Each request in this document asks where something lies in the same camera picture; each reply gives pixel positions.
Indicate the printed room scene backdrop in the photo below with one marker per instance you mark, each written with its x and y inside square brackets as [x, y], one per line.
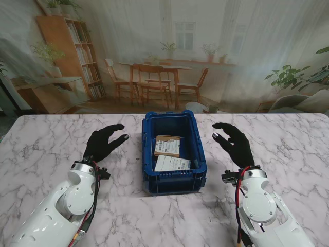
[154, 31]

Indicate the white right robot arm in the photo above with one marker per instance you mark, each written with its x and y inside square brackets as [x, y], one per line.
[264, 208]

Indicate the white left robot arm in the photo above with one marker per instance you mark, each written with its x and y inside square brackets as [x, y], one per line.
[54, 208]

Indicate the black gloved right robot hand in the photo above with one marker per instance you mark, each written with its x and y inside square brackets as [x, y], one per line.
[237, 146]

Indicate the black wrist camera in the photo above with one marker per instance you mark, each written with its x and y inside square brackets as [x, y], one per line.
[105, 174]
[230, 177]

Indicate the blue plastic turnover box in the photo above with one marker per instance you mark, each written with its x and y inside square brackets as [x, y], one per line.
[173, 175]

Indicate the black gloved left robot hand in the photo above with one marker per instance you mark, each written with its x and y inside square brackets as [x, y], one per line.
[102, 145]

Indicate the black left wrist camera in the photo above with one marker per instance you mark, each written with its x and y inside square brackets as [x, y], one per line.
[105, 174]

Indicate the cardboard package with clear tape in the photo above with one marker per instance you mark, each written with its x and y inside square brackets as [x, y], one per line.
[173, 163]

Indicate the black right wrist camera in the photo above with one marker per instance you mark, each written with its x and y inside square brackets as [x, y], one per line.
[230, 177]

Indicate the cardboard package with shipping label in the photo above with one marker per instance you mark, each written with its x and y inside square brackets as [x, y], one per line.
[168, 146]

